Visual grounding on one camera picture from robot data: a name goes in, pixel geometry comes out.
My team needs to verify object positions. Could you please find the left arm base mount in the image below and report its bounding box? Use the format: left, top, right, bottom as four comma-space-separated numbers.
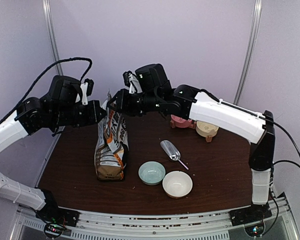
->
34, 189, 80, 240

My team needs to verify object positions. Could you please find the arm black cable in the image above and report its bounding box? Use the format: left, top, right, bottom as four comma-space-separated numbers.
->
0, 57, 94, 131
271, 119, 300, 226

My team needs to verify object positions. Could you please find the metal food scoop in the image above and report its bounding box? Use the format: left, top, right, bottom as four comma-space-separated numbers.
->
160, 140, 189, 170

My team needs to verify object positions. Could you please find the dog food bag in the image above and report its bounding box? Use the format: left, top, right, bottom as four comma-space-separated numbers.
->
94, 108, 129, 182

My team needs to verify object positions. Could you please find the left aluminium corner post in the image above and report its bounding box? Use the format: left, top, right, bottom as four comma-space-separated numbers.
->
42, 0, 60, 62

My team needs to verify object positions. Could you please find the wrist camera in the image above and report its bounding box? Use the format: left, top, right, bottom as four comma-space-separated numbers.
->
123, 70, 143, 94
80, 78, 94, 105

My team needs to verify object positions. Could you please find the pink pet bowl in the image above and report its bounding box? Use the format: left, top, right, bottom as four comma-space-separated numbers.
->
170, 115, 196, 129

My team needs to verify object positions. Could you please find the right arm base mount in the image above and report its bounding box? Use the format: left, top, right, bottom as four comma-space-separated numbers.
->
229, 203, 272, 238

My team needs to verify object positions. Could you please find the right aluminium corner post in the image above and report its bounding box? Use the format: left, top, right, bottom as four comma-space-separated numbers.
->
233, 0, 263, 105

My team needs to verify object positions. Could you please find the cream pet bowl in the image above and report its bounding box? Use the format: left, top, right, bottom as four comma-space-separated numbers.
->
195, 121, 219, 143

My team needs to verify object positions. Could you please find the white ceramic bowl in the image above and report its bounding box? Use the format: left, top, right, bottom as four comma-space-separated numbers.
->
162, 171, 193, 199

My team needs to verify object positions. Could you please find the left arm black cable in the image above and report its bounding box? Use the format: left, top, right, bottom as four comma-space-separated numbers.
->
0, 57, 94, 131

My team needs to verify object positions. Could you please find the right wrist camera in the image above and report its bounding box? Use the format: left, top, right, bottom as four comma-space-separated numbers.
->
123, 70, 143, 94

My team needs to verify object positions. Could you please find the teal ceramic bowl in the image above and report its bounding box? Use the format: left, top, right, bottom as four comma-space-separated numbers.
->
138, 161, 166, 186

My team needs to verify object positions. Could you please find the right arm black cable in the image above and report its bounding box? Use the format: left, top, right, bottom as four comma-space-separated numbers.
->
271, 119, 300, 226

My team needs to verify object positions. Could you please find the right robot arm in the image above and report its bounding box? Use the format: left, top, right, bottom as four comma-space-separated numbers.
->
107, 63, 276, 221

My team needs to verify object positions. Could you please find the aluminium corner post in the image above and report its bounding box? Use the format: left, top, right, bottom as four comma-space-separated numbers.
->
233, 0, 263, 105
42, 0, 60, 62

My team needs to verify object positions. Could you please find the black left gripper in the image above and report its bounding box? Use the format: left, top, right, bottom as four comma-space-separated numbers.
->
50, 99, 107, 127

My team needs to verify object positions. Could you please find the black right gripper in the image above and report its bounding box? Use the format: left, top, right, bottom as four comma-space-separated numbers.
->
106, 88, 161, 117

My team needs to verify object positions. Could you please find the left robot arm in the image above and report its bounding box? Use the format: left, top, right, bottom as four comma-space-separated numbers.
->
0, 75, 106, 222

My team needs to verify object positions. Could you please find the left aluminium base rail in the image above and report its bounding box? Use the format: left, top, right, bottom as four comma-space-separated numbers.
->
35, 133, 62, 187

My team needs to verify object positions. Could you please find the front aluminium frame rail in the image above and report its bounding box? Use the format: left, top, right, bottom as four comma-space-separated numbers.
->
14, 192, 298, 240

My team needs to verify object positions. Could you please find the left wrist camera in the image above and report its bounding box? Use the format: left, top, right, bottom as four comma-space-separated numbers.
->
80, 78, 94, 105

